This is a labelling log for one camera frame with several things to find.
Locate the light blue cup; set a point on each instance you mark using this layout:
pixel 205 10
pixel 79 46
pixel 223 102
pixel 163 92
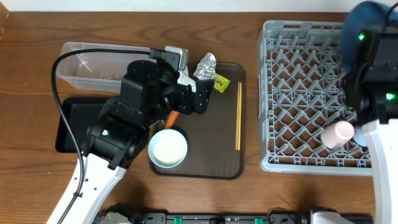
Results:
pixel 359 137

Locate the wooden chopstick left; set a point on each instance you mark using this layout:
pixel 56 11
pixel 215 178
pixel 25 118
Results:
pixel 236 122

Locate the pink cup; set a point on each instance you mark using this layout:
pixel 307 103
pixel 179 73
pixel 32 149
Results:
pixel 337 134

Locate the yellow snack wrapper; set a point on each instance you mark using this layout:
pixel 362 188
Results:
pixel 220 83

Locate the brown serving tray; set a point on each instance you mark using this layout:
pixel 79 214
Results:
pixel 211 136

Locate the wooden chopstick right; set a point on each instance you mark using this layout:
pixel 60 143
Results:
pixel 239 115

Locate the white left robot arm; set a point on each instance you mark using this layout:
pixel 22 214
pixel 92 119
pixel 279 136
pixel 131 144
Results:
pixel 149 92

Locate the dark blue plate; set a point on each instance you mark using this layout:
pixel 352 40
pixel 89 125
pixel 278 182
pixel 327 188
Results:
pixel 364 14

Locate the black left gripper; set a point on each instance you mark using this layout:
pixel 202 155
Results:
pixel 201 102

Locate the crumpled aluminium foil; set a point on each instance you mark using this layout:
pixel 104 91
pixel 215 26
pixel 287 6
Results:
pixel 206 67

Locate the wooden chopstick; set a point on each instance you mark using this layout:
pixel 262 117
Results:
pixel 236 122
pixel 239 115

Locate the light blue rice bowl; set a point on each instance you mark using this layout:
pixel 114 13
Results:
pixel 167 148

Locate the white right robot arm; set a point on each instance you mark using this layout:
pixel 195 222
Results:
pixel 371 90

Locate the orange carrot piece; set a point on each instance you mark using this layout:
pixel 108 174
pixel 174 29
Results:
pixel 171 119

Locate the clear plastic bin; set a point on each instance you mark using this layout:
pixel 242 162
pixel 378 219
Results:
pixel 97 71

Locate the grey dishwasher rack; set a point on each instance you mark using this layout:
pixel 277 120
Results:
pixel 300 76

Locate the crumpled white napkin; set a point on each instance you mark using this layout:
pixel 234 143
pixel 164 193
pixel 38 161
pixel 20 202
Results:
pixel 184 79

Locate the black tray bin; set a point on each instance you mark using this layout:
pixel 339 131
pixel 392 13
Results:
pixel 74 118

